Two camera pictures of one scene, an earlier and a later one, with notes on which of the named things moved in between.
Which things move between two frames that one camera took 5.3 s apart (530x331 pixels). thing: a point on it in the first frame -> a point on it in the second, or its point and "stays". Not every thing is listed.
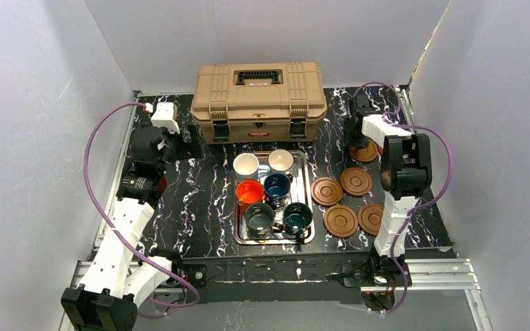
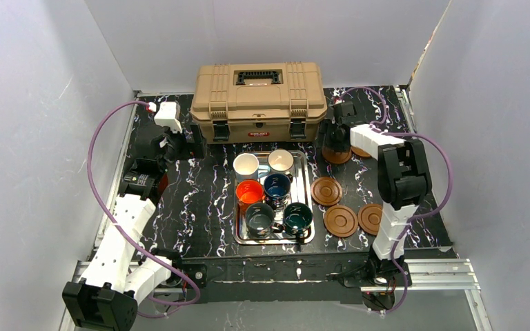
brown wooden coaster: (356, 181) -> (335, 157)
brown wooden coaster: (369, 218) stays
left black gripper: (192, 142) stays
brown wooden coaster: (340, 221) stays
